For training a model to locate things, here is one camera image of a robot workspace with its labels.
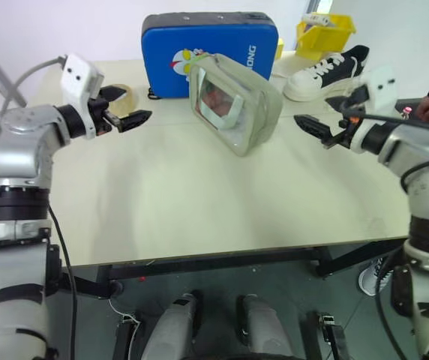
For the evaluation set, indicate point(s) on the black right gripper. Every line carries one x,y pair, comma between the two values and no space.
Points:
349,103

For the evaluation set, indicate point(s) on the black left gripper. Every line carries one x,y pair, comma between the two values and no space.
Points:
100,112

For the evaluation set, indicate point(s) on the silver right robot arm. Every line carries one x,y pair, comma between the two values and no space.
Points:
424,150

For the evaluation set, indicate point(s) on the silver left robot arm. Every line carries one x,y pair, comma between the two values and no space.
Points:
15,150

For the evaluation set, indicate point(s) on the clear plastic pouch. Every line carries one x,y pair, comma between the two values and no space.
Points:
254,108

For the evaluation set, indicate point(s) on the brown packing tape roll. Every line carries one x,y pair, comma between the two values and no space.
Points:
124,105

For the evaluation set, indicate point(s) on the black and white sneaker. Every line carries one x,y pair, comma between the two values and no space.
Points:
312,80

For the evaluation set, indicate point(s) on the blue padded case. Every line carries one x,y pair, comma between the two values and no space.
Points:
162,56

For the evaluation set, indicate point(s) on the yellow plastic bin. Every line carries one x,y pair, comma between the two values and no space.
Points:
323,39

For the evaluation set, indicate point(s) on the small yellow box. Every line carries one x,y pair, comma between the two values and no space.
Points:
279,48

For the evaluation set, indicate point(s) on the pink capped bottle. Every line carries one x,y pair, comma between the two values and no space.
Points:
407,112

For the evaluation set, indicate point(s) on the white roll in bin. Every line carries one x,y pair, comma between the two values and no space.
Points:
315,18

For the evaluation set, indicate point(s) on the white shoe on floor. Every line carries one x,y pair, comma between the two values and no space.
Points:
372,279

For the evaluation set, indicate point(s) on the silver rounded robot leg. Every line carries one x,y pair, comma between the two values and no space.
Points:
263,330
173,330

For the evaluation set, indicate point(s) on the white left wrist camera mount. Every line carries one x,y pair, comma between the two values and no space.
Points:
77,77

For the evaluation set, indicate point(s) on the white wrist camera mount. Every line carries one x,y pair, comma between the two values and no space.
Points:
381,88
77,77

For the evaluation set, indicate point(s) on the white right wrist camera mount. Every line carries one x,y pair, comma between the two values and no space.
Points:
381,88

